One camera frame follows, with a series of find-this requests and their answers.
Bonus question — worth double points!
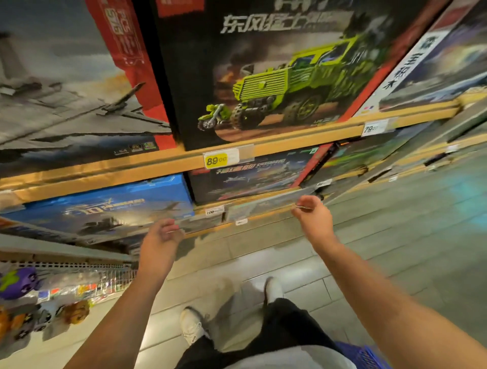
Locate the person's grey clothing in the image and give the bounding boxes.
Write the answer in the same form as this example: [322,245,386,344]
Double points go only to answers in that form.
[228,346,359,369]

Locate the person's left hand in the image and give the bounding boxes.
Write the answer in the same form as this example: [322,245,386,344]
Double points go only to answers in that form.
[137,219,186,284]

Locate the green armoured truck box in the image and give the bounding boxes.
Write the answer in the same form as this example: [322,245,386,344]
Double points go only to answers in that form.
[141,0,451,152]

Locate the orange toy packet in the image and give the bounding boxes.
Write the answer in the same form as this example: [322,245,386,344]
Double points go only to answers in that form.
[0,265,92,343]

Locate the blue plastic shopping basket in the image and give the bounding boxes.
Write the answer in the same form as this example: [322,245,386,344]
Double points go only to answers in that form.
[335,341,394,369]

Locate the person's black trousers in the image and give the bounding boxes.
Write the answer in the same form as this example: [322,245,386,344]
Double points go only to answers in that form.
[175,298,343,369]

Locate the wooden shelf unit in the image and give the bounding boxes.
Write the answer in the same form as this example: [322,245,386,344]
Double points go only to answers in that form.
[0,87,487,263]

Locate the person's left forearm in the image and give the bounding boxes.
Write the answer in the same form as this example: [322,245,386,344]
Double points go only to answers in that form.
[64,270,172,369]

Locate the grey fighter jet box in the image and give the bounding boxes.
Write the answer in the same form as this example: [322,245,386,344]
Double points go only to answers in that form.
[0,0,181,178]

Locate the purple 055 warship box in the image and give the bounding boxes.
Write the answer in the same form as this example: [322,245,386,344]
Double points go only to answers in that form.
[354,0,487,117]

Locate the blue helicopter box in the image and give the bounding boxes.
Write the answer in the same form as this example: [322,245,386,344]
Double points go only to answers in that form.
[0,173,197,246]

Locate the person's right hand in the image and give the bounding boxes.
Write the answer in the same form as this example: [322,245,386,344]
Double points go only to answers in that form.
[292,195,338,250]

